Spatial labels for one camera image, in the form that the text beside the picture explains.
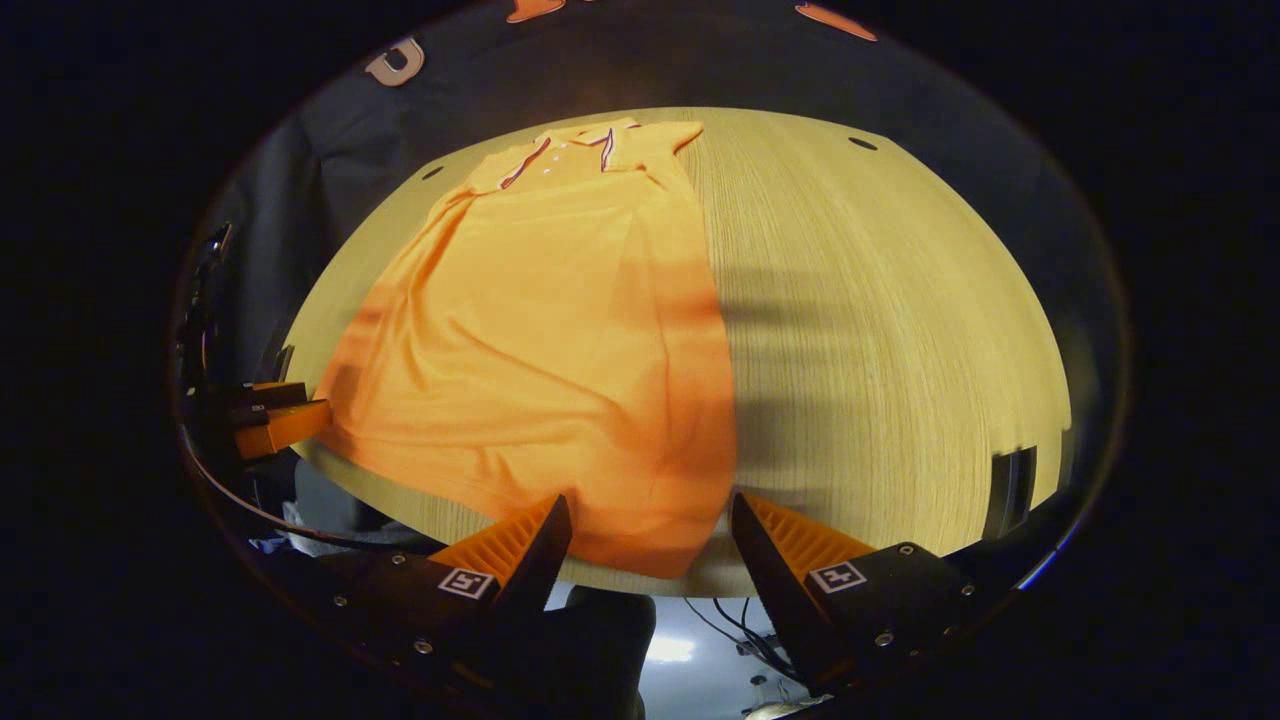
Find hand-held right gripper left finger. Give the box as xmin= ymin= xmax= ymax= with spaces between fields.
xmin=320 ymin=493 xmax=574 ymax=691

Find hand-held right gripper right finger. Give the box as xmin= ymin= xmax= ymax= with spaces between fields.
xmin=730 ymin=492 xmax=986 ymax=696

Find orange T-shirt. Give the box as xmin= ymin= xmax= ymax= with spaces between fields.
xmin=315 ymin=117 xmax=739 ymax=581

